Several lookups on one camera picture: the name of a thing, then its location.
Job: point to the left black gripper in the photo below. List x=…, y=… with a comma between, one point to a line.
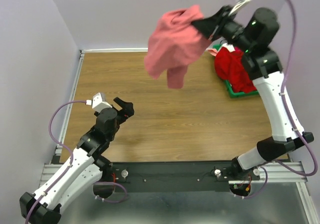
x=127, y=111

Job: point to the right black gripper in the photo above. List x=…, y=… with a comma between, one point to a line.
x=211, y=26

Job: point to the salmon pink t-shirt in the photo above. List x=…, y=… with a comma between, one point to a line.
x=174, y=45

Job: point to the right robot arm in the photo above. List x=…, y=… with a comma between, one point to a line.
x=264, y=68

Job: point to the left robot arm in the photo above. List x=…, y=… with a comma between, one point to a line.
x=85, y=166

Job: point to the light pink garment in bin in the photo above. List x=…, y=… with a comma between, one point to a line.
x=213, y=51

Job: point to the white garment in bin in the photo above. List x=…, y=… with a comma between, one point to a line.
x=229, y=47

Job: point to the red t-shirt in bin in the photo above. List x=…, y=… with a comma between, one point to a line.
x=228, y=66

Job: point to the green plastic bin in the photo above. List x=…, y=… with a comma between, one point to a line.
x=234, y=94

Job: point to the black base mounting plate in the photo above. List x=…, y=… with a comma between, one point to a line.
x=183, y=176

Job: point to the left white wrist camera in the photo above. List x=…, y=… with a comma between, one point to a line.
x=98, y=102

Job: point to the aluminium frame rail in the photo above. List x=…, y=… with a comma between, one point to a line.
x=276, y=173

